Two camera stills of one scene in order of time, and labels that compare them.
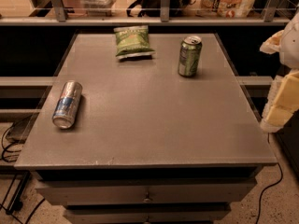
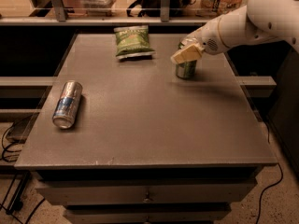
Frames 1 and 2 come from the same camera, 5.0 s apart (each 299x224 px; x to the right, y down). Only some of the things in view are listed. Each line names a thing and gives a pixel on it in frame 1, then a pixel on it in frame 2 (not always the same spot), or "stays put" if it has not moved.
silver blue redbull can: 67,105 stays put
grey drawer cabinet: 149,146 stays put
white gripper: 290,47 to 209,38
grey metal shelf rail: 58,17 stays put
